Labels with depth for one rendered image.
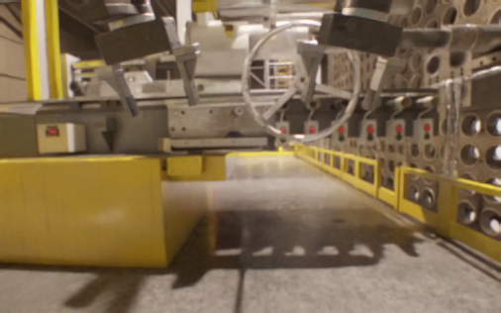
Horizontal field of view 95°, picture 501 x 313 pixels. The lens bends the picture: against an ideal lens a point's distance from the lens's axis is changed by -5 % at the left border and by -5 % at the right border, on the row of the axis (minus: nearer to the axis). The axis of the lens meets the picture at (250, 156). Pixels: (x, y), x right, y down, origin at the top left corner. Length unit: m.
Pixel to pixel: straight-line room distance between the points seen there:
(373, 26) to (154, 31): 0.36
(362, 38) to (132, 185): 1.22
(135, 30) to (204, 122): 1.19
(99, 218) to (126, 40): 1.18
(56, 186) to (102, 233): 0.35
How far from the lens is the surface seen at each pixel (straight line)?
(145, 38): 0.47
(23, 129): 2.34
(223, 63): 1.61
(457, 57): 2.85
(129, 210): 1.44
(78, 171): 1.55
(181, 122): 1.66
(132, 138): 1.83
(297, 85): 0.80
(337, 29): 0.46
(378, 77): 0.53
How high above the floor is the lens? 0.69
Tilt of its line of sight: 5 degrees down
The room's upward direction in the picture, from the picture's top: 1 degrees counter-clockwise
